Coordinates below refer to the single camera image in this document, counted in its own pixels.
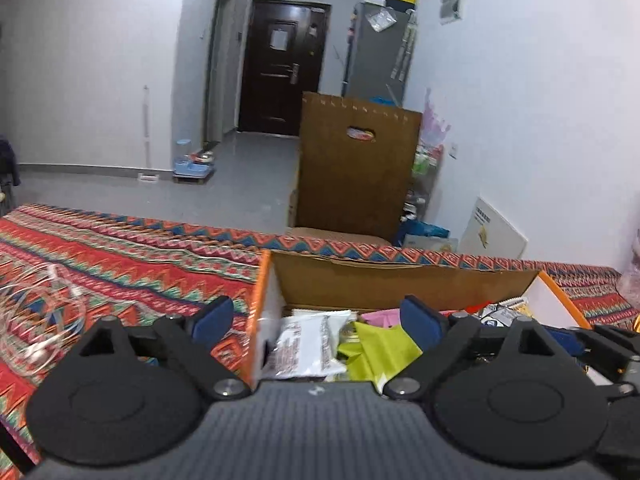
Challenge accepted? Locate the wall fuse panel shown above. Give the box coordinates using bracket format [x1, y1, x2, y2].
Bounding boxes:
[440, 0, 466, 25]

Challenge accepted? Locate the dark front door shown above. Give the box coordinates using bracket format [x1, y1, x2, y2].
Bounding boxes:
[238, 0, 332, 137]

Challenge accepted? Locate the blue pet feeder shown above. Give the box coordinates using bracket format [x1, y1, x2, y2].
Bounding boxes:
[172, 139, 217, 181]

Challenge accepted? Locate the pink snack packet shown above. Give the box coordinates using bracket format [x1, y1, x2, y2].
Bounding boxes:
[360, 308, 403, 328]

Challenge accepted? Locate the pink ceramic vase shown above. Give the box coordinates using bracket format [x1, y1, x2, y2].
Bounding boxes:
[617, 227, 640, 306]

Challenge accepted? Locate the white flat board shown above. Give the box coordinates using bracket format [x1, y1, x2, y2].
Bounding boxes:
[458, 196, 529, 260]

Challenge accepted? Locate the orange cardboard box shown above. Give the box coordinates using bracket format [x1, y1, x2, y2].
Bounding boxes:
[247, 249, 593, 391]

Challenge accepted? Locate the green snack packet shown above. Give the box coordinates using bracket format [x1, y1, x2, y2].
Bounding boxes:
[337, 322, 423, 391]

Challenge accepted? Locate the brown cardboard carton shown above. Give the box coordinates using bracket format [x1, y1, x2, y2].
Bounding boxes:
[289, 91, 423, 247]

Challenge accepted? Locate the patterned red tablecloth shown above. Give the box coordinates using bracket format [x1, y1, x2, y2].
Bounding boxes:
[0, 203, 640, 466]

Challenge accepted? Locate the dark jacket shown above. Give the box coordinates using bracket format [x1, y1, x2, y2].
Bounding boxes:
[0, 135, 21, 206]

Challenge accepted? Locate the white folded umbrella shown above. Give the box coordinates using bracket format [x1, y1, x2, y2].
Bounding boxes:
[390, 10, 418, 81]

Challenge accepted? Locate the grey refrigerator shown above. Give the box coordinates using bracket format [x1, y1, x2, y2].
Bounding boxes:
[342, 1, 418, 106]

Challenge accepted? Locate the white black snack packet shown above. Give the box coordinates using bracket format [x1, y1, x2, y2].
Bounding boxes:
[470, 297, 533, 322]

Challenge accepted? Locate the white earphone cable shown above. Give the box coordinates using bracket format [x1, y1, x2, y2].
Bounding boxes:
[0, 260, 87, 377]

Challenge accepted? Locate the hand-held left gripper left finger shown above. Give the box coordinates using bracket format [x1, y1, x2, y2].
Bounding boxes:
[57, 296, 253, 401]

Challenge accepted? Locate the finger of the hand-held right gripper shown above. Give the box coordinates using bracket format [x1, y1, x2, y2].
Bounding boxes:
[542, 325, 636, 376]

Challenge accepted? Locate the grey interior door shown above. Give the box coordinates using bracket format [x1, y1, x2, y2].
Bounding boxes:
[202, 0, 238, 143]

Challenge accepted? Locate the blue plastic bag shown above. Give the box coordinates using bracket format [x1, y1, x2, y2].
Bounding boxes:
[402, 220, 451, 252]

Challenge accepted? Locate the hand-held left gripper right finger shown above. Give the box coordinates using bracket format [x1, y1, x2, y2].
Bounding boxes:
[382, 296, 581, 403]

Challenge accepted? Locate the paper sheet on refrigerator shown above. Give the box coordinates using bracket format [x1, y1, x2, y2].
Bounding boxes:
[367, 8, 397, 32]

